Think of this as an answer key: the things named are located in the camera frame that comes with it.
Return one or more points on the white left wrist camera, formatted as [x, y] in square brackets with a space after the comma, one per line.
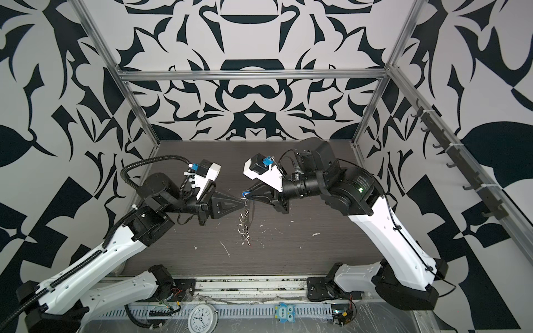
[201, 174]

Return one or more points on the black wall hook rail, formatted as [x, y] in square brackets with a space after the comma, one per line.
[462, 160]

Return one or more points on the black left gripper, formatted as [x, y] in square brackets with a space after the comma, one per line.
[212, 206]

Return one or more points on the small electronics board left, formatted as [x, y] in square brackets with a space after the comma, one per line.
[165, 309]

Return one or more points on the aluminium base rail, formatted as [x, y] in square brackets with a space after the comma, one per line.
[240, 289]

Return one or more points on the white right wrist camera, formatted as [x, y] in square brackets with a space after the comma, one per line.
[265, 169]

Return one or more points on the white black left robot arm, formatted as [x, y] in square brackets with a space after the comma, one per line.
[71, 298]

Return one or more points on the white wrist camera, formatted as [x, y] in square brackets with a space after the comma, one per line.
[265, 169]
[201, 174]

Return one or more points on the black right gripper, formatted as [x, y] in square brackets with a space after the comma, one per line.
[257, 190]

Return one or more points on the small electronics board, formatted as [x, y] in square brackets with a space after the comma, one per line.
[343, 313]
[165, 309]

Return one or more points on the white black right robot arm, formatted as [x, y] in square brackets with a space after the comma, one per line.
[405, 276]

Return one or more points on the white slotted cable duct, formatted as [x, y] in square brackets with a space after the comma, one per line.
[260, 311]

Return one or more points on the round white analog clock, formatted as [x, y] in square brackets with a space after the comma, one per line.
[203, 319]

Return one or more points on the small electronics board right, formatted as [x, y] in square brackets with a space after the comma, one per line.
[343, 313]

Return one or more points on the blue owl figure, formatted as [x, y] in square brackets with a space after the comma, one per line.
[285, 313]

